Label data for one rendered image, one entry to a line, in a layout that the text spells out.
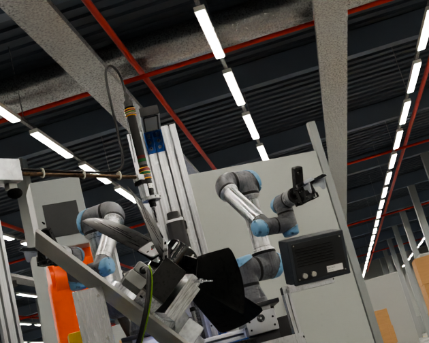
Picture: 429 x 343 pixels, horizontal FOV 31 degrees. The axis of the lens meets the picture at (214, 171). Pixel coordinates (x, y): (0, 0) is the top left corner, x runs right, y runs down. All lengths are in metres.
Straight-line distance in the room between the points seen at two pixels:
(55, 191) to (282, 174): 2.59
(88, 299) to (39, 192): 4.38
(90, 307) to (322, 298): 2.52
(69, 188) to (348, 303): 3.01
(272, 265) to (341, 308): 1.34
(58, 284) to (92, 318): 4.28
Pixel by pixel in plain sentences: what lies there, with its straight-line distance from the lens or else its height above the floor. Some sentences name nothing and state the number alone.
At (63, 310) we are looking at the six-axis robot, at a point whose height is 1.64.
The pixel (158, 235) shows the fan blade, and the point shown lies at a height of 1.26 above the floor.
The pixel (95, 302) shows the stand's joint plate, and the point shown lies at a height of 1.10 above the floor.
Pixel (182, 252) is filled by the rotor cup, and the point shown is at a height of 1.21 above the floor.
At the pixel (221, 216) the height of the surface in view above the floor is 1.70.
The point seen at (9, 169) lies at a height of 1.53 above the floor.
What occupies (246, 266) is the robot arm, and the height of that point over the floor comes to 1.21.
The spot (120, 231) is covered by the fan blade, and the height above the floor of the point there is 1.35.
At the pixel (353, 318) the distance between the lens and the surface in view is 4.92.
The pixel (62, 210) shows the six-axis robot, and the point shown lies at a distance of 6.88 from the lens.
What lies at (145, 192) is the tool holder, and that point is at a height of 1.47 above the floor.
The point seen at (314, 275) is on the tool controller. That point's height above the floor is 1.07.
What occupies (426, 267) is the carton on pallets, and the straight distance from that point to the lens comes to 10.79.
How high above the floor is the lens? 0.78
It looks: 14 degrees up
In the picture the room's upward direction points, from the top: 15 degrees counter-clockwise
